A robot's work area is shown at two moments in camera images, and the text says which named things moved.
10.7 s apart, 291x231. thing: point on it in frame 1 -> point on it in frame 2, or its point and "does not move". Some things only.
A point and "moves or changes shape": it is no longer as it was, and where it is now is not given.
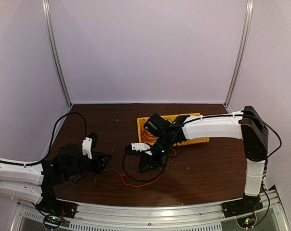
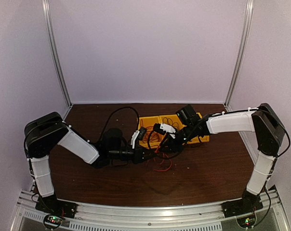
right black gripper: (156, 162) -> (175, 146)
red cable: (124, 179) moves or changes shape
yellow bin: (195, 140) does not move
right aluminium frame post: (245, 34) does not move
